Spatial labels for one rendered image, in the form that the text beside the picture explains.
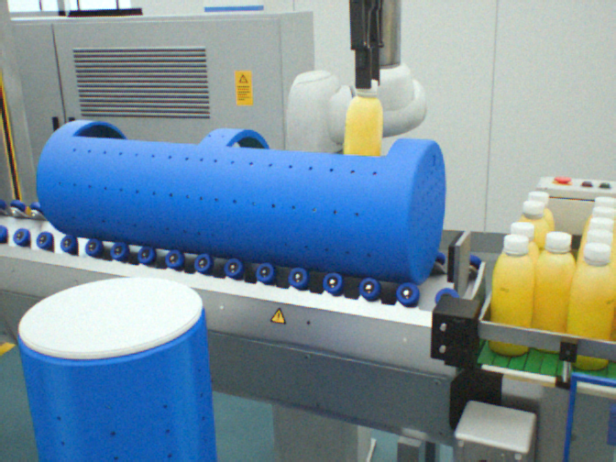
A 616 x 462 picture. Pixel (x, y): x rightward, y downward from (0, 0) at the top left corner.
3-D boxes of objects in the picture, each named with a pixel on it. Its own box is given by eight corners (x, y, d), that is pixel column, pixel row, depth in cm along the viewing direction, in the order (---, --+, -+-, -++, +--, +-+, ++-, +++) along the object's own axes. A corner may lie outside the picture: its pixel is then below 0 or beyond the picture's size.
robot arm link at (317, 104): (286, 144, 206) (280, 70, 198) (346, 138, 208) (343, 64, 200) (291, 159, 191) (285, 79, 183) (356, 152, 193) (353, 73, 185)
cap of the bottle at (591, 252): (578, 256, 112) (579, 246, 111) (596, 252, 113) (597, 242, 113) (597, 264, 108) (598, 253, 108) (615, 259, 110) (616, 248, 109)
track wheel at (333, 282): (324, 275, 138) (320, 272, 136) (345, 271, 137) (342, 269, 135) (324, 297, 136) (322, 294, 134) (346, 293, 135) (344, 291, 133)
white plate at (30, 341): (216, 333, 100) (216, 340, 100) (188, 268, 125) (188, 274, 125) (11, 367, 92) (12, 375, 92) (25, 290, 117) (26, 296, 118)
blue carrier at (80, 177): (124, 214, 186) (108, 109, 176) (445, 253, 151) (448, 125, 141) (47, 254, 162) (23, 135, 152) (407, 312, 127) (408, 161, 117)
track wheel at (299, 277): (290, 270, 141) (286, 267, 139) (311, 267, 140) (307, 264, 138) (291, 291, 139) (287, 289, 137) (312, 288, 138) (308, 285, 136)
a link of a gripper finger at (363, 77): (371, 49, 123) (370, 49, 123) (371, 88, 125) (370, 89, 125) (356, 49, 125) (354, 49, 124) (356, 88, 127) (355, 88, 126)
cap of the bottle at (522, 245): (510, 243, 118) (510, 233, 118) (532, 247, 116) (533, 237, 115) (500, 249, 116) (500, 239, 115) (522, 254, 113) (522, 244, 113)
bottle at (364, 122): (369, 180, 139) (377, 87, 132) (383, 191, 132) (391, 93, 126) (336, 181, 137) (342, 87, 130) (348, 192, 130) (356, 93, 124)
